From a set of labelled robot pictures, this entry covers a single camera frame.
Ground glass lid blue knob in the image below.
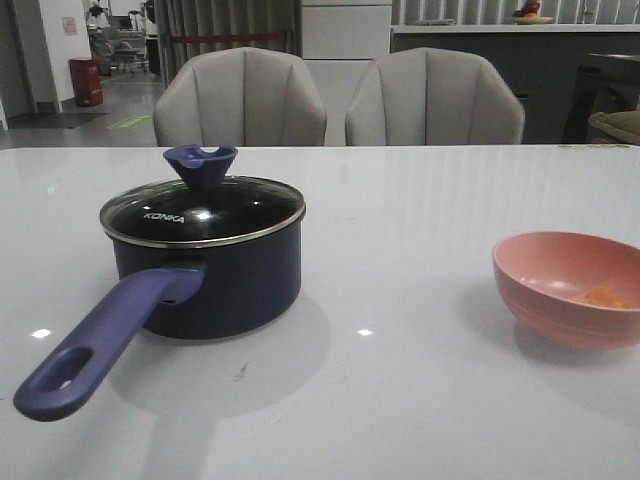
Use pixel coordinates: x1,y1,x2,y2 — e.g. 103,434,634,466
99,145,306,249

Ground pink bowl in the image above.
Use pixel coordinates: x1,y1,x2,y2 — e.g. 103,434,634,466
493,231,639,350

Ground orange ham slices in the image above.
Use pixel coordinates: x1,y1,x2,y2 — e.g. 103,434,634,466
573,286,627,308

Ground dark blue saucepan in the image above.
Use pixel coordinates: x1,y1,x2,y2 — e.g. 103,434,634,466
13,174,307,423

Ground left beige chair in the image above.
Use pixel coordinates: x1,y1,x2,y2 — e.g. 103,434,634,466
153,47,327,147

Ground beige chair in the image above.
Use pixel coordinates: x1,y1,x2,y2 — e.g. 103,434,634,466
153,47,327,147
345,47,525,146

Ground right beige chair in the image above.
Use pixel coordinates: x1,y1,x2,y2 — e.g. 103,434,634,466
345,47,525,146

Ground white cabinet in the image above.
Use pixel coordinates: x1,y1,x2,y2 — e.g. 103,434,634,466
301,1,392,146

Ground dark grey counter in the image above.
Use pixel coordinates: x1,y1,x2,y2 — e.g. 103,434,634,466
391,24,639,144

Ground fruit plate on counter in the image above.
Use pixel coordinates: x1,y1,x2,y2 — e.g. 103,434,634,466
511,0,554,25

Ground olive cushion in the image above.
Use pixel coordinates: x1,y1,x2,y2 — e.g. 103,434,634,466
588,110,640,145

